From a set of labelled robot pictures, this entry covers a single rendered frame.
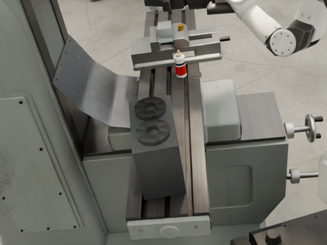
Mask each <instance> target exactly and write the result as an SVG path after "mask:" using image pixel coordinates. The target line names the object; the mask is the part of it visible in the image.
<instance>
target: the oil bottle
mask: <svg viewBox="0 0 327 245"><path fill-rule="evenodd" d="M174 63H175V70H176V76H177V77H179V78H184V77H185V76H186V75H187V72H186V64H185V57H184V55H183V54H182V53H180V51H179V50H178V51H177V53H176V55H175V56H174Z"/></svg>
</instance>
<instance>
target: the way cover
mask: <svg viewBox="0 0 327 245"><path fill-rule="evenodd" d="M139 79H140V78H139V77H134V76H125V75H118V74H116V73H114V72H112V71H111V70H109V69H107V68H106V67H104V66H102V65H101V64H99V63H97V62H96V61H94V60H93V59H92V58H91V57H90V56H89V55H88V54H87V53H86V52H85V50H84V49H83V48H82V47H81V46H80V45H79V44H78V43H77V42H76V41H75V40H74V39H73V38H72V37H71V36H70V34H69V36H68V39H67V42H66V44H65V47H64V50H63V52H62V55H61V58H60V61H59V63H58V66H57V69H56V72H55V75H54V78H53V81H52V84H53V85H54V86H55V87H56V88H57V89H58V90H59V91H60V92H61V93H62V94H63V95H64V96H65V97H66V98H68V99H69V100H70V101H71V102H72V103H73V104H74V105H75V106H76V107H77V108H78V109H79V110H80V111H82V112H83V113H85V114H87V115H89V116H91V117H92V118H94V119H96V120H98V121H100V122H102V123H103V124H105V125H107V126H111V127H119V128H129V129H130V115H129V102H130V101H135V100H137V98H138V88H139ZM106 80H107V81H106ZM73 91H74V92H73ZM119 105H120V106H119ZM106 110H107V111H106Z"/></svg>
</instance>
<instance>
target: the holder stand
mask: <svg viewBox="0 0 327 245"><path fill-rule="evenodd" d="M129 115H130V132H131V149H132V156H133V160H134V164H135V168H136V171H137V175H138V179H139V182H140V186H141V190H142V193H143V197H144V200H149V199H155V198H161V197H167V196H173V195H178V194H184V193H186V187H185V181H184V175H183V169H182V161H181V156H180V150H179V144H178V138H177V133H176V127H175V122H174V116H173V110H172V105H171V100H170V95H164V96H158V97H147V98H144V99H141V100H135V101H130V102H129Z"/></svg>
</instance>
